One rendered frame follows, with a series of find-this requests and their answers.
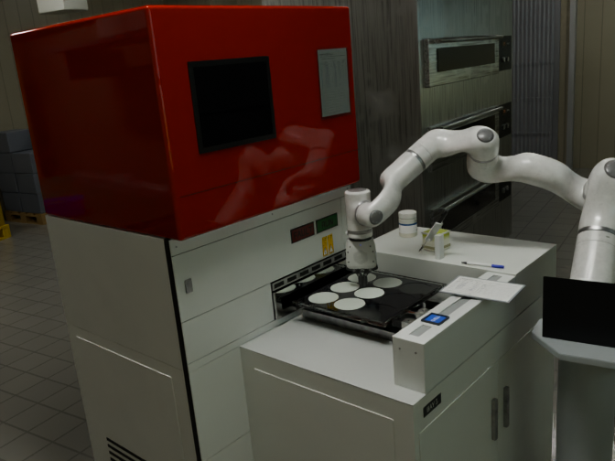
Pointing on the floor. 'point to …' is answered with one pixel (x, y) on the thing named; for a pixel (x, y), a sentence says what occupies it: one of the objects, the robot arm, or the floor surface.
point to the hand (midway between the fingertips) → (362, 280)
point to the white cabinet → (474, 442)
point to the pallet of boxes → (20, 178)
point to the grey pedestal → (583, 398)
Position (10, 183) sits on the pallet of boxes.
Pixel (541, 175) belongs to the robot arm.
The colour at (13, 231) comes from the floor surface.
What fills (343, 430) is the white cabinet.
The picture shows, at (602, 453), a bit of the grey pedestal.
